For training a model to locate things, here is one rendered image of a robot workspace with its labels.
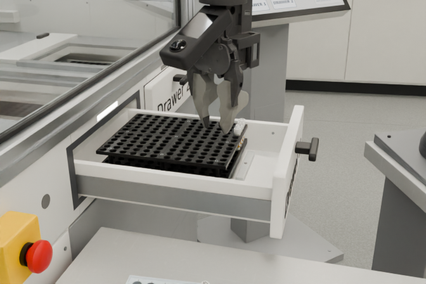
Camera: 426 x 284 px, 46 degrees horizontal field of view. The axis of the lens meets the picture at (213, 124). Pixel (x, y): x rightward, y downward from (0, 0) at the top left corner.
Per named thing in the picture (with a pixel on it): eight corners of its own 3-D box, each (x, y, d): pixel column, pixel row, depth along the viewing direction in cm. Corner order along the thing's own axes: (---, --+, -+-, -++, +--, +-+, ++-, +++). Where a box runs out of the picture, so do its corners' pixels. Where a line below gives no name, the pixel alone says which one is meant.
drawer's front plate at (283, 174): (300, 156, 99) (304, 104, 95) (281, 241, 73) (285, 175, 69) (291, 155, 99) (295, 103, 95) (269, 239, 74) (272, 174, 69)
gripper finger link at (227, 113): (257, 127, 80) (252, 70, 77) (235, 138, 76) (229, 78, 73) (241, 125, 82) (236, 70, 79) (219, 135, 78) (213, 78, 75)
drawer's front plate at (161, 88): (192, 92, 135) (191, 52, 130) (154, 134, 109) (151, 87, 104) (186, 92, 135) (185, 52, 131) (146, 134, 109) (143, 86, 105)
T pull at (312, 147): (318, 144, 85) (319, 136, 85) (315, 163, 79) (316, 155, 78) (297, 141, 86) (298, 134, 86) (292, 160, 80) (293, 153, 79)
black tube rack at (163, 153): (246, 154, 96) (247, 123, 93) (225, 201, 80) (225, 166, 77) (139, 142, 101) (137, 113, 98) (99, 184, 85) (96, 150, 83)
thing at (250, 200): (290, 152, 97) (292, 123, 95) (271, 224, 74) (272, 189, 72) (103, 131, 107) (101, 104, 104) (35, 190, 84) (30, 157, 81)
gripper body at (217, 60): (260, 70, 78) (264, -8, 74) (227, 82, 72) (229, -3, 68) (222, 62, 83) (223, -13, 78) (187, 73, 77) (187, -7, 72)
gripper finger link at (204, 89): (224, 120, 84) (232, 68, 80) (202, 130, 80) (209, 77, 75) (210, 113, 86) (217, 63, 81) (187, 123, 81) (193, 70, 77)
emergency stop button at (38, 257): (58, 260, 63) (54, 234, 62) (40, 281, 60) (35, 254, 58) (37, 257, 64) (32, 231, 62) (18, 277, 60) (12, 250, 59)
